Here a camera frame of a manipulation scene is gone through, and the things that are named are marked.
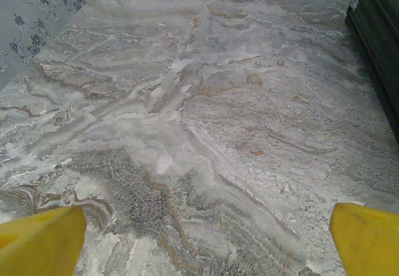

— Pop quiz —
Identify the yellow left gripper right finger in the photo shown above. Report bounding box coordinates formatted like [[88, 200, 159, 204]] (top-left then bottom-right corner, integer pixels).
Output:
[[329, 202, 399, 276]]

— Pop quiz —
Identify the grey floral curtain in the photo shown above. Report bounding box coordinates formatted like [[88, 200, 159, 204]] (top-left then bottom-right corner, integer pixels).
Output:
[[0, 0, 94, 90]]

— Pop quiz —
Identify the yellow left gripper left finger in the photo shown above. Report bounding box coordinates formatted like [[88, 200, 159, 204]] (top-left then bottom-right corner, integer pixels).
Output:
[[0, 206, 87, 276]]

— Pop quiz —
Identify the black box with painting lid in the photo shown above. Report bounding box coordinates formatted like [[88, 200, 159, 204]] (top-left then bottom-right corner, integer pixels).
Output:
[[344, 0, 399, 148]]

